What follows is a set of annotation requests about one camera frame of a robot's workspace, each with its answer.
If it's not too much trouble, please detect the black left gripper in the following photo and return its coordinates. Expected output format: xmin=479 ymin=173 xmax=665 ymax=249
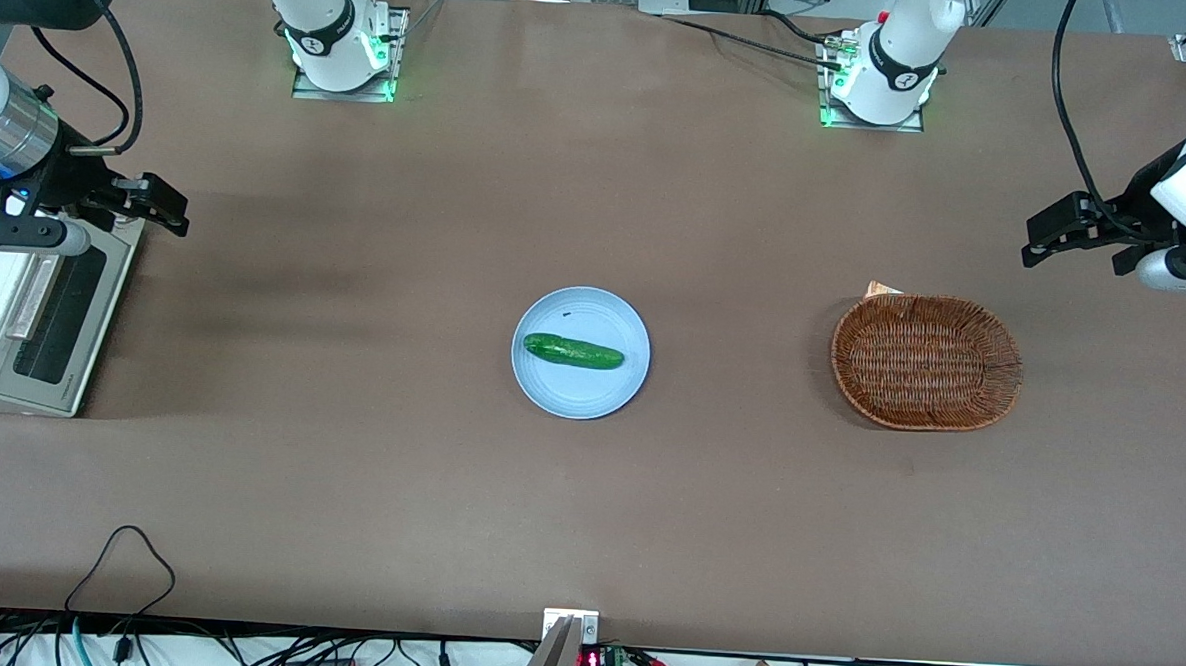
xmin=1020 ymin=132 xmax=1186 ymax=281

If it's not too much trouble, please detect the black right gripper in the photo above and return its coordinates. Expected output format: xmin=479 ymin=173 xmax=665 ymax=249
xmin=0 ymin=142 xmax=194 ymax=256

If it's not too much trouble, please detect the silver glass oven door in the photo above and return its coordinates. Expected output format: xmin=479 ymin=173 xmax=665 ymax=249
xmin=0 ymin=217 xmax=145 ymax=421

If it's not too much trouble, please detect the brown wicker oval basket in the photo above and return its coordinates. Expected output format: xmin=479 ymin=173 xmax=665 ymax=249
xmin=827 ymin=289 xmax=1028 ymax=436

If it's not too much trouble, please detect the green cucumber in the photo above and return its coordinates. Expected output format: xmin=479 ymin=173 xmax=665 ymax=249
xmin=521 ymin=332 xmax=627 ymax=372

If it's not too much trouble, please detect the light blue round plate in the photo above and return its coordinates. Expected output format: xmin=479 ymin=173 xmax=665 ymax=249
xmin=507 ymin=284 xmax=654 ymax=423

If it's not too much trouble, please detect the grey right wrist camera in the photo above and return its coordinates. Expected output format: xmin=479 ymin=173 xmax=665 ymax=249
xmin=0 ymin=215 xmax=91 ymax=258

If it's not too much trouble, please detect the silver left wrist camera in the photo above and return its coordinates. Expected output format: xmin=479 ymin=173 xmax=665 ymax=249
xmin=1133 ymin=244 xmax=1186 ymax=296

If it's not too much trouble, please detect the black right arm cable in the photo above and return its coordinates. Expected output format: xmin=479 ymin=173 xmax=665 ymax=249
xmin=23 ymin=0 xmax=150 ymax=159

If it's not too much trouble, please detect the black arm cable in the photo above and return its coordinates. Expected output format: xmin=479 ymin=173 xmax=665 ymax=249
xmin=1044 ymin=0 xmax=1169 ymax=245
xmin=23 ymin=0 xmax=150 ymax=159

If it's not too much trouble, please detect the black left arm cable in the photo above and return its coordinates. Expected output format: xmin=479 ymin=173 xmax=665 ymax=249
xmin=1044 ymin=0 xmax=1169 ymax=245

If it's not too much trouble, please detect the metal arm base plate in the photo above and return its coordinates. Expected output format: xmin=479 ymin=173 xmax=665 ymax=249
xmin=291 ymin=2 xmax=411 ymax=105
xmin=814 ymin=31 xmax=930 ymax=134

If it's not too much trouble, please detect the thin black looped cable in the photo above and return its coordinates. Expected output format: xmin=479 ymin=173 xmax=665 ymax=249
xmin=61 ymin=521 xmax=181 ymax=661

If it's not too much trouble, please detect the black cable across table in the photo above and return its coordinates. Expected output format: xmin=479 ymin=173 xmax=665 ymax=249
xmin=658 ymin=14 xmax=850 ymax=73

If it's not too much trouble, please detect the grey camera mount bar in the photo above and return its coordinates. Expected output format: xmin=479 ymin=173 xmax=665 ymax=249
xmin=516 ymin=615 xmax=584 ymax=666

